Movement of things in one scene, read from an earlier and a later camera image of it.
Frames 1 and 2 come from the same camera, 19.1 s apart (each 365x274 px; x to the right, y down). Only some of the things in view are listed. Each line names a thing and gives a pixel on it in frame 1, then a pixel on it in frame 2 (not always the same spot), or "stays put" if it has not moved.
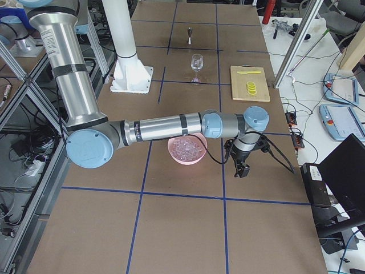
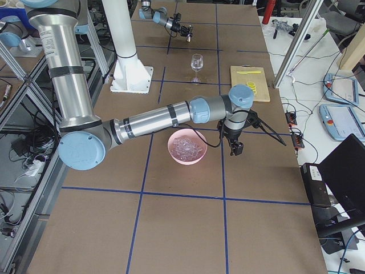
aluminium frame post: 314,8 stays put
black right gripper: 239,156 → 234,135
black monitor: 344,169 stays put
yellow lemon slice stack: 251,88 stays put
